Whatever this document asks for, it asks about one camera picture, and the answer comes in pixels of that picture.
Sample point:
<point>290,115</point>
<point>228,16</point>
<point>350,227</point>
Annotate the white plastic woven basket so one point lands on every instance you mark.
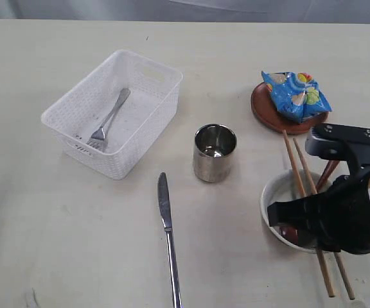
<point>152,104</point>

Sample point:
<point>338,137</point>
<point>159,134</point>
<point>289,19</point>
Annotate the brown round plate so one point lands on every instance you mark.
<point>265,112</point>

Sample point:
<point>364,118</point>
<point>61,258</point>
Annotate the silver table knife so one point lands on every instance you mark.
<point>165,212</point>

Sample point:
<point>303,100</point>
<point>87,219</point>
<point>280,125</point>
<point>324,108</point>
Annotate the stainless steel cup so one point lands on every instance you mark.
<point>213,152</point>

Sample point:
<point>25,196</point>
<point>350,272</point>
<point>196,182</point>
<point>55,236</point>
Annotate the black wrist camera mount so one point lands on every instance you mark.
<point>341,143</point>

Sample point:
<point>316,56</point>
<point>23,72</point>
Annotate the pale green ceramic bowl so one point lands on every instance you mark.
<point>280,188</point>

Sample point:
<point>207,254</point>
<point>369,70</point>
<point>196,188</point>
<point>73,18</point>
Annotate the wooden chopstick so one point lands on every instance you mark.
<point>337,255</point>
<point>302,193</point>

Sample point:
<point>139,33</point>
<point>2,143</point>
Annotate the silver metal fork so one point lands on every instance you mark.
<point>98,139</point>

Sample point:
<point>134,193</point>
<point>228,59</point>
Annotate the brown wooden spoon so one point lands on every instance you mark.
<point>290,233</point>

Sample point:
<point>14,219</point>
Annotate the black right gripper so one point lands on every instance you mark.
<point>341,215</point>

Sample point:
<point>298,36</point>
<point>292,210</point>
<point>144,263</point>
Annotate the blue snack chip bag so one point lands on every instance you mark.
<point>296,96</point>

